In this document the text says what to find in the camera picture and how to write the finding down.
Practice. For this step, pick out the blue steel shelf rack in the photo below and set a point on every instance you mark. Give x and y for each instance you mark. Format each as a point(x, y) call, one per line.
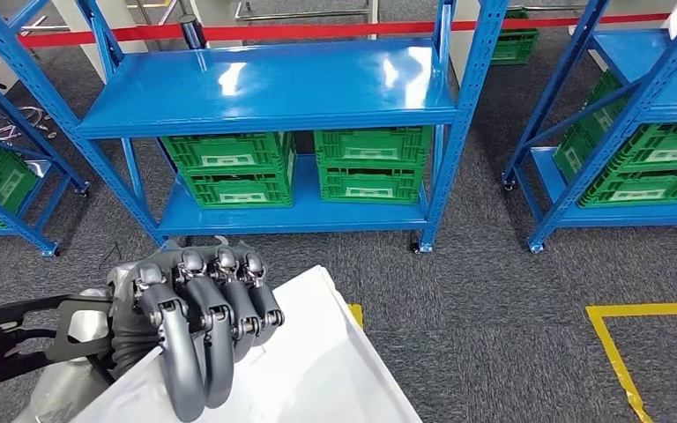
point(268, 87)
point(636, 52)
point(23, 124)

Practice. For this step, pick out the black barrier post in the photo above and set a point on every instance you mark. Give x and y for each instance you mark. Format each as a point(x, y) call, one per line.
point(191, 32)

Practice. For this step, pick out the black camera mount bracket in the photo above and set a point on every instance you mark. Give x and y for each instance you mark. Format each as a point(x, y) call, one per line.
point(58, 350)

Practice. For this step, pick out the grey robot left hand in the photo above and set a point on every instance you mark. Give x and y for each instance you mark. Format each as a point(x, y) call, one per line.
point(198, 327)

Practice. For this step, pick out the red barrier belt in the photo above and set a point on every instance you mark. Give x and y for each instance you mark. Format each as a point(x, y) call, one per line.
point(315, 30)

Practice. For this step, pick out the white plastic part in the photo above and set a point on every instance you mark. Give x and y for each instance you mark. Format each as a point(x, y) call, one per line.
point(315, 373)

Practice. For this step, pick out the yellow floor tape square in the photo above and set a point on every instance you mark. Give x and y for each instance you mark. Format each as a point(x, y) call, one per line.
point(607, 344)
point(356, 315)

